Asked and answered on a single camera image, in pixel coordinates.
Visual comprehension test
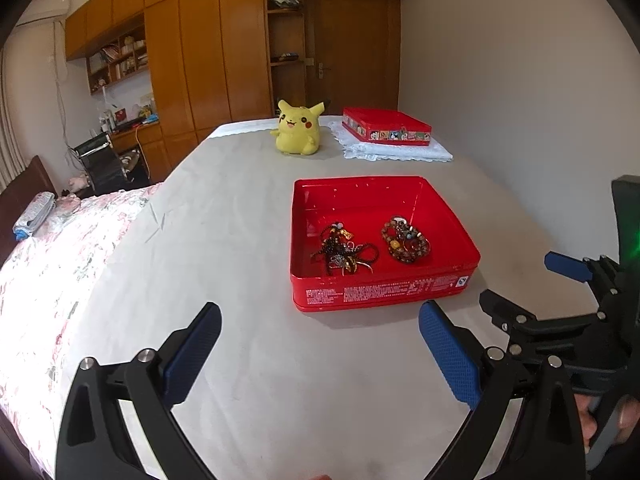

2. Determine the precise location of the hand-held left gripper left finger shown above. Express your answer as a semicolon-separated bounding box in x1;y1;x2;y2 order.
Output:
55;302;223;480

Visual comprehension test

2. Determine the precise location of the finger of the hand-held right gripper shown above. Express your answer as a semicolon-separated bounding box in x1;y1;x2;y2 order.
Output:
544;251;628;313
478;290;608;358

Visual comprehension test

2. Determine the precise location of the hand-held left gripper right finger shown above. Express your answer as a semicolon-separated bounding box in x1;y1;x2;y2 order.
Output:
419;300;587;480

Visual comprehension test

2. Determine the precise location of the red tin box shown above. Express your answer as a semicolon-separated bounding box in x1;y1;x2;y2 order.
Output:
289;176;482;314

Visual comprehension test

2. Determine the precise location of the brown wooden bead bracelet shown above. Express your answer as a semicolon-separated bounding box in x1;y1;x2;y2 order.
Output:
381;216;431;265

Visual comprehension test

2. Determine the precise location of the black bead necklace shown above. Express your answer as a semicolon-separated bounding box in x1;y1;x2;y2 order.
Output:
310;221;380;276

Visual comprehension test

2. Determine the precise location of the person's right hand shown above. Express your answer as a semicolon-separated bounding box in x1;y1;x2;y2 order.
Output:
575;393;640;457

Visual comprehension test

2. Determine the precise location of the floral blanket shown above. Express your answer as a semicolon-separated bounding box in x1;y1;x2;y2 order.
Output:
0;182;167;461

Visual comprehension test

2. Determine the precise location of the white lace cloth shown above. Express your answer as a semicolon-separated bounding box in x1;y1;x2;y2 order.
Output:
327;119;454;163

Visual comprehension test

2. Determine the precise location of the black office chair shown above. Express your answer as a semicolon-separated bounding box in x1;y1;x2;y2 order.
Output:
72;133;137;196

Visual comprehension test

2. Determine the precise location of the folded blue white cloth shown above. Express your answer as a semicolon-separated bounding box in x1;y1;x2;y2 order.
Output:
12;190;57;239

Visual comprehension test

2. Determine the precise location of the wooden desk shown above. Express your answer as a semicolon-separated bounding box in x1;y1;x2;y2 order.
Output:
107;119;168;186

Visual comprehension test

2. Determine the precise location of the red tin lid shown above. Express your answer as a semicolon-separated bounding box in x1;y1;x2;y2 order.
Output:
341;107;433;147

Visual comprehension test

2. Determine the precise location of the dark wooden headboard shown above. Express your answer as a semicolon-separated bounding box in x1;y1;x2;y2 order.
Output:
0;155;60;257

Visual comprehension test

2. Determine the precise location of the yellow plush toy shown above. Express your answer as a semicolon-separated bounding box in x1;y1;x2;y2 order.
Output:
270;100;326;156

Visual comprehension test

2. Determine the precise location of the wooden wardrobe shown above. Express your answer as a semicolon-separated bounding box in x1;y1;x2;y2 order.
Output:
65;0;426;186

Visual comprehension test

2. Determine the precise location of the wooden bookshelf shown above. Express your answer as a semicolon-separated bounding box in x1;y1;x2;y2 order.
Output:
86;25;151;95

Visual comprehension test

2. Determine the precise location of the wooden door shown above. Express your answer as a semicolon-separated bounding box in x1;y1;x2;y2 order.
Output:
304;0;402;117

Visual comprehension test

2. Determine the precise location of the white air conditioner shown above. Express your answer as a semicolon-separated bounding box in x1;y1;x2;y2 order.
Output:
15;0;71;29

